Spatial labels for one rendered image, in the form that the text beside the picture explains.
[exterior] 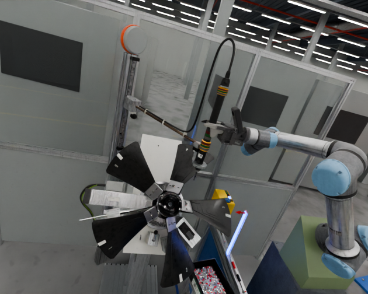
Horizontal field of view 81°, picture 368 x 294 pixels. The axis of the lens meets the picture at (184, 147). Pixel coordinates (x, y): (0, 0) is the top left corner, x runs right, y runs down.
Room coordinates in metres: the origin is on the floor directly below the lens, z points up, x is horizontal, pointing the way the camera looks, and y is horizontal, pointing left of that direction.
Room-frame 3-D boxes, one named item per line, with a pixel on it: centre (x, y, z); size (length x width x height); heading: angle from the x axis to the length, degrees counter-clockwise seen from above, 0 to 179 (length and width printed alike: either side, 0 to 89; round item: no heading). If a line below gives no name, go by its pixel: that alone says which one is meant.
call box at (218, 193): (1.30, -0.36, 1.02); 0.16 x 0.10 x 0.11; 15
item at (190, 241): (0.97, -0.13, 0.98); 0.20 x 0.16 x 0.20; 15
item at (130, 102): (1.33, 0.39, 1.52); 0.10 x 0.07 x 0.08; 50
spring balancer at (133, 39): (1.39, 0.46, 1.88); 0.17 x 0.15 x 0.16; 105
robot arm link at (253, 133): (0.98, -0.27, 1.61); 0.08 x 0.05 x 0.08; 15
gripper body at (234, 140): (0.95, -0.20, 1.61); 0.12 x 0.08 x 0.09; 105
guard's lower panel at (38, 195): (1.62, 0.09, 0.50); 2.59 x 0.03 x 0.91; 105
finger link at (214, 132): (0.90, -0.10, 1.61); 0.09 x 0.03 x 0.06; 115
